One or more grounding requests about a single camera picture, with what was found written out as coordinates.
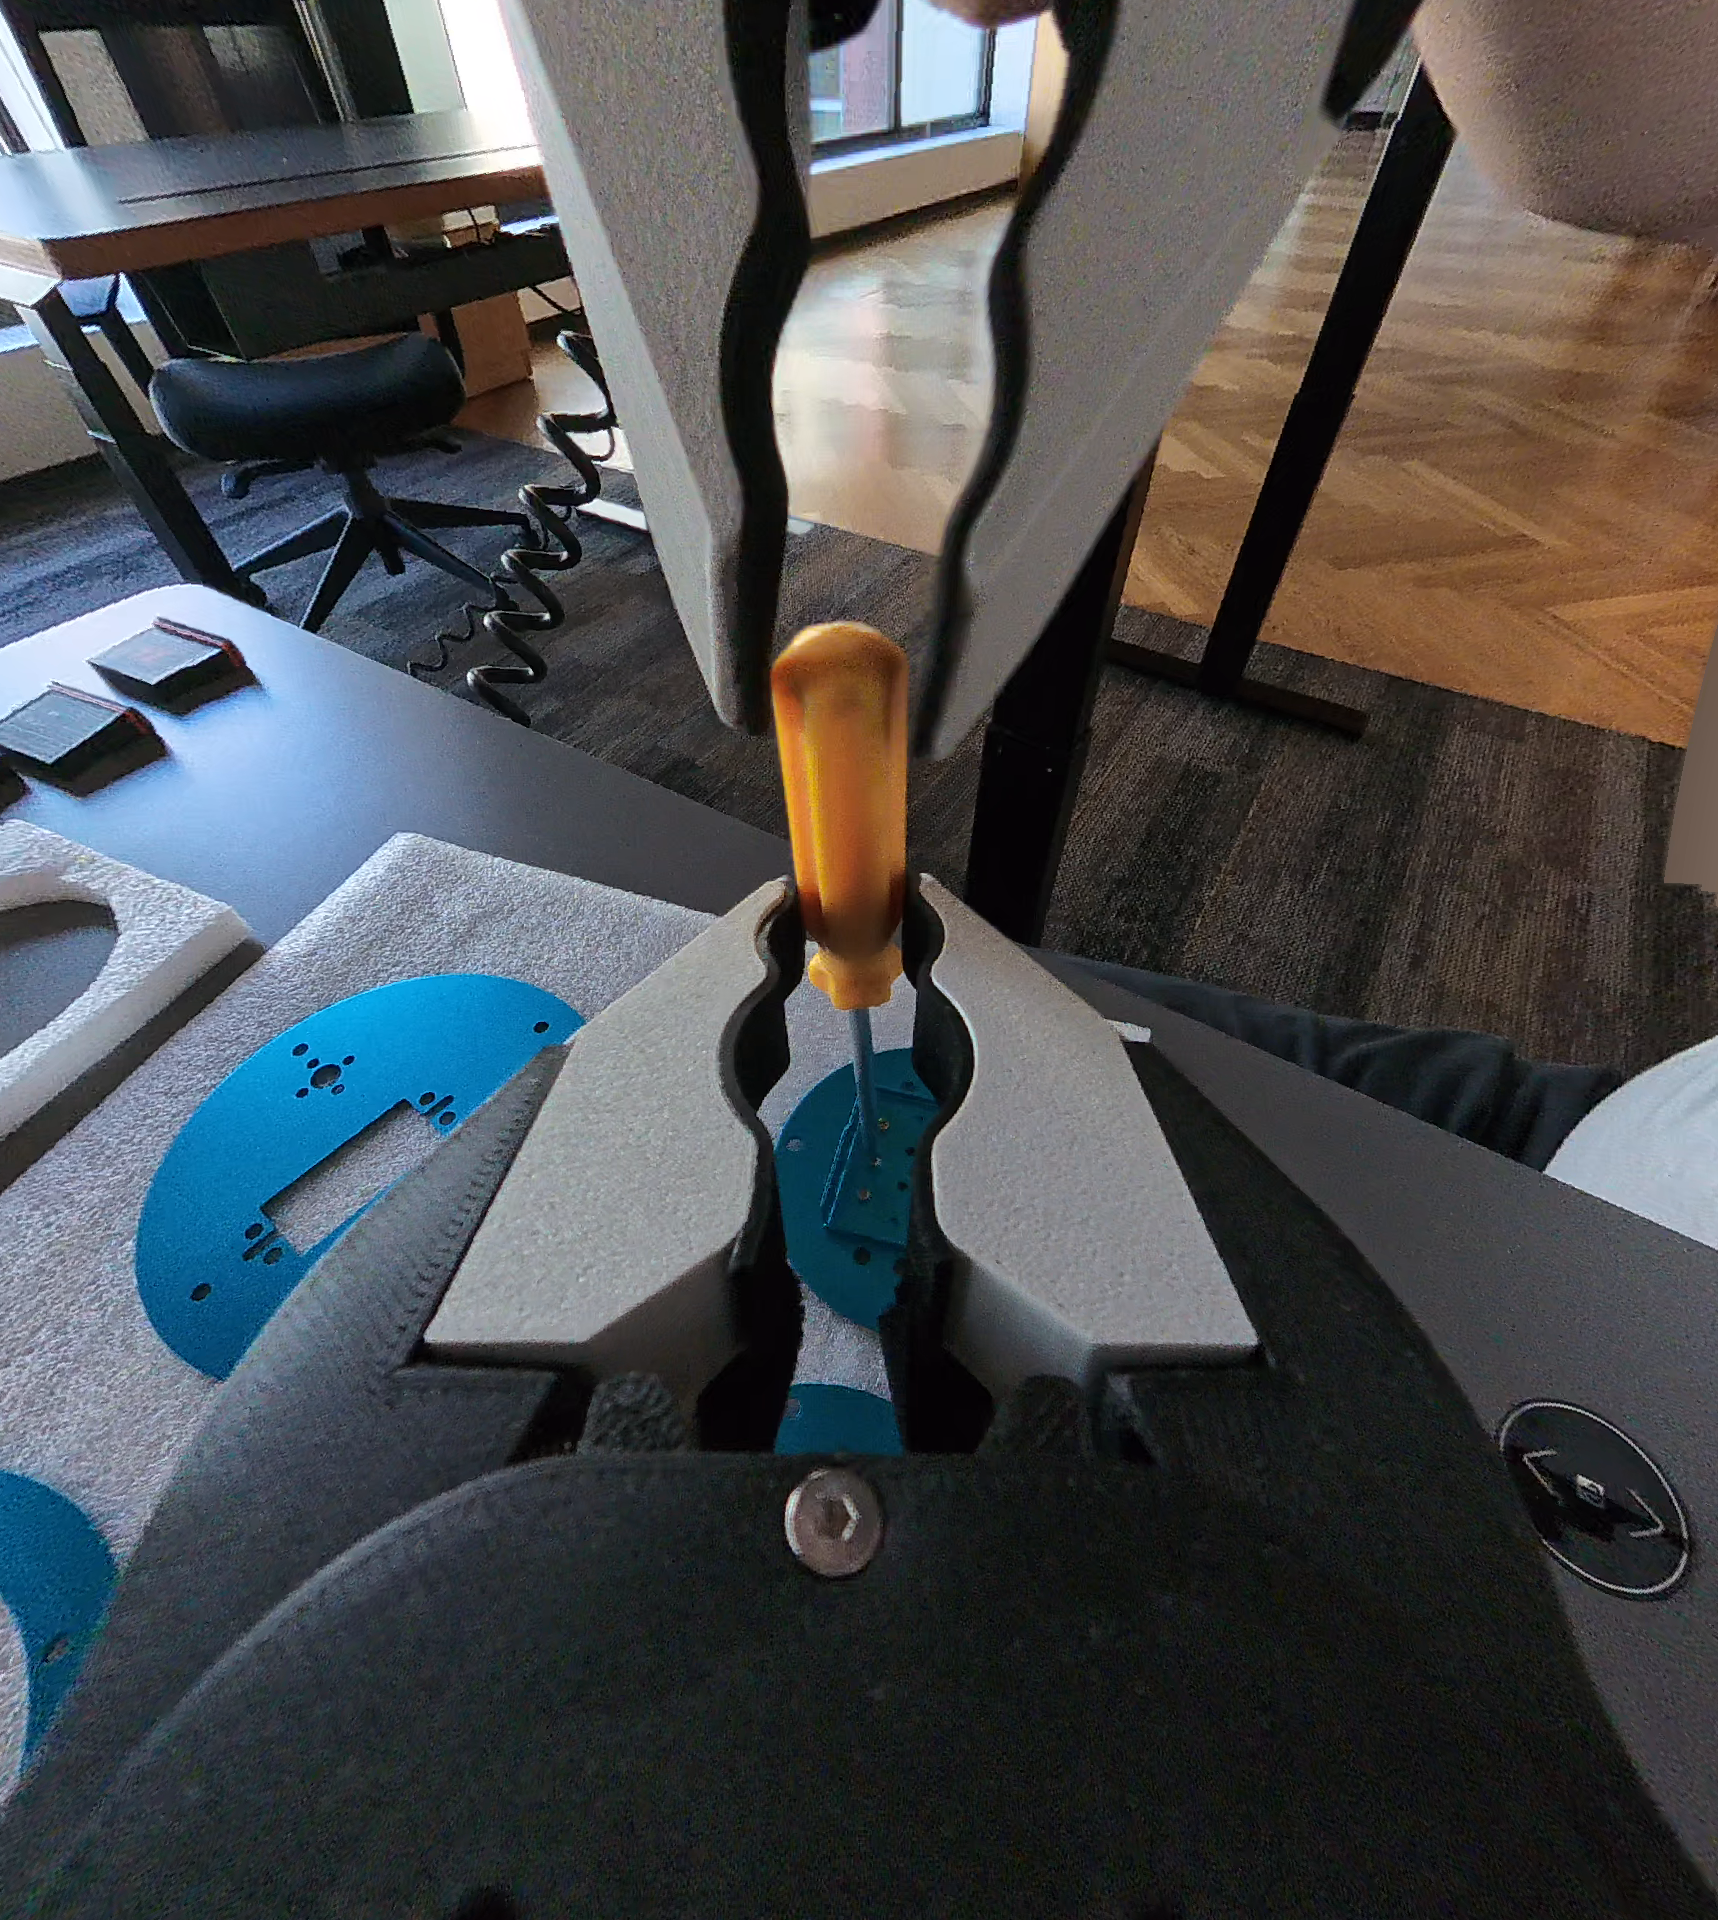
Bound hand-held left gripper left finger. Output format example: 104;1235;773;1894
424;877;807;1450

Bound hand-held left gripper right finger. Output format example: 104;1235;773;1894
879;874;1263;1450

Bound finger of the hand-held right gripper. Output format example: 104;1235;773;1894
916;0;1368;761
497;0;815;738

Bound blue square metal bracket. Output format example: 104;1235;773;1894
820;1102;939;1250

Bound small blue round plate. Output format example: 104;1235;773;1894
772;1381;906;1460
772;1046;951;1335

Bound yellow handled screwdriver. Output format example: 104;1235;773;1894
772;621;914;1142

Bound black framed desk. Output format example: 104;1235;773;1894
1109;66;1461;740

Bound black desk leg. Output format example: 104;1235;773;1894
966;451;1162;950

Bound long wooden edged desk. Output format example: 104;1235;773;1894
0;112;576;602

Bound round black desk control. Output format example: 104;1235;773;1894
1496;1399;1694;1600

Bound brown cardboard box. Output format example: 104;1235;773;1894
415;293;532;400

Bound office window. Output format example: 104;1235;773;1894
806;0;1026;145

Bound white foam sheet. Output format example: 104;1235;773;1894
0;833;801;1914

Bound person's dark trousers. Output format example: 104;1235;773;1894
1054;960;1626;1173

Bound large blue oval plate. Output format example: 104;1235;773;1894
136;972;592;1387

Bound person's white shirt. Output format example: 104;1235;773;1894
1544;990;1718;1301

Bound black coiled cable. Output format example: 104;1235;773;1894
408;451;606;723

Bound white foam frame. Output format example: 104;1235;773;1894
0;816;265;1215

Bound blue metal ring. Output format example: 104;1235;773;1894
0;1467;123;1773

